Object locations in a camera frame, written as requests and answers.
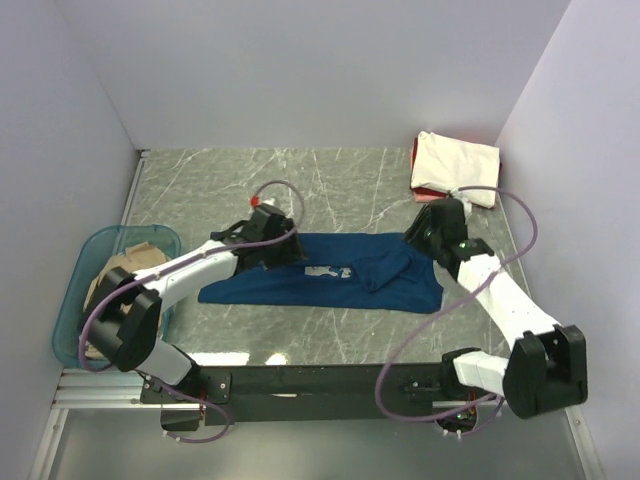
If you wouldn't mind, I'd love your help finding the blue t shirt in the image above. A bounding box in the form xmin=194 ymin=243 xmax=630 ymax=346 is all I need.
xmin=197 ymin=233 xmax=443 ymax=314

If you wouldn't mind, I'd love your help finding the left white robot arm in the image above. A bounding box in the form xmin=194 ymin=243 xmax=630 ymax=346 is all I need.
xmin=78 ymin=204 xmax=304 ymax=398

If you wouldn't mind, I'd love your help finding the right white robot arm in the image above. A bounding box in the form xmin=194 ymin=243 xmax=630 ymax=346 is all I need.
xmin=405 ymin=198 xmax=588 ymax=419

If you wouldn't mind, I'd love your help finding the folded pink t shirt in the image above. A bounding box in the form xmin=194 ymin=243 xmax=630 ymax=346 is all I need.
xmin=409 ymin=137 xmax=447 ymax=203

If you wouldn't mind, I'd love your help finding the folded red t shirt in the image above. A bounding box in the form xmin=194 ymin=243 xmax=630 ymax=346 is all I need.
xmin=411 ymin=187 xmax=449 ymax=203

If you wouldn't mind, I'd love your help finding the folded white t shirt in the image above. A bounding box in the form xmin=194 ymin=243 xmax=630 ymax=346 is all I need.
xmin=410 ymin=131 xmax=501 ymax=192

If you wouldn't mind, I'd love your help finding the beige t shirt in bin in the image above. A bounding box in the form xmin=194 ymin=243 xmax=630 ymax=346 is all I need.
xmin=78 ymin=242 xmax=171 ymax=361

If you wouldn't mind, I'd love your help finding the teal plastic bin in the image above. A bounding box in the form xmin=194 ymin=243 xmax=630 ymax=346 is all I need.
xmin=52 ymin=225 xmax=181 ymax=368

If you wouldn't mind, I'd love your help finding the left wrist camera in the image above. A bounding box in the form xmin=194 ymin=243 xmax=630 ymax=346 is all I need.
xmin=250 ymin=196 xmax=277 ymax=208

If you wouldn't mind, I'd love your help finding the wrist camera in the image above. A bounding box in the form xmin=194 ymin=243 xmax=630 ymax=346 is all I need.
xmin=250 ymin=196 xmax=277 ymax=208
xmin=459 ymin=198 xmax=473 ymax=219

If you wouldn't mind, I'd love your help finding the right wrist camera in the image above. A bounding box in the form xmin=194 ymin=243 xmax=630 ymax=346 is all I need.
xmin=459 ymin=198 xmax=473 ymax=219

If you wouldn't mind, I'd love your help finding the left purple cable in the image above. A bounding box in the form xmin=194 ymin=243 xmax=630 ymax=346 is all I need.
xmin=78 ymin=179 xmax=306 ymax=445

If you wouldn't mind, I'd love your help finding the purple cable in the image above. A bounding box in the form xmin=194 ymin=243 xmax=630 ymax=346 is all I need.
xmin=374 ymin=185 xmax=540 ymax=437
xmin=78 ymin=179 xmax=306 ymax=445

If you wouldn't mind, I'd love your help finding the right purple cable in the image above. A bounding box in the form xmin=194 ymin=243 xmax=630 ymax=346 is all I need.
xmin=374 ymin=185 xmax=540 ymax=437

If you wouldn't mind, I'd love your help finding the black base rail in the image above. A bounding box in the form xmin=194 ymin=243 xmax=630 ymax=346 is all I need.
xmin=139 ymin=363 xmax=496 ymax=432

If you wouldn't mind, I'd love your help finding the aluminium frame rail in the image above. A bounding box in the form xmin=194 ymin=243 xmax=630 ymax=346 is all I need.
xmin=29 ymin=369 xmax=146 ymax=480

